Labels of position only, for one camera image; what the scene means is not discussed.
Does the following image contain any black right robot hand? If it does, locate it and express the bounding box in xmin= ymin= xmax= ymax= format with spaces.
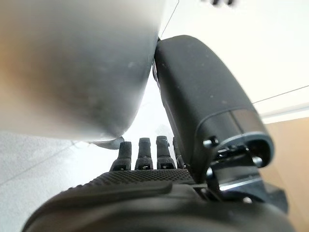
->
xmin=21 ymin=34 xmax=299 ymax=232

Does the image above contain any light wooden panel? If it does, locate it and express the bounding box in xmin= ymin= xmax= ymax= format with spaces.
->
xmin=262 ymin=117 xmax=309 ymax=232

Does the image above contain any grey robot body shell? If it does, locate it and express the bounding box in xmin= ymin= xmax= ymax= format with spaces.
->
xmin=0 ymin=0 xmax=181 ymax=151

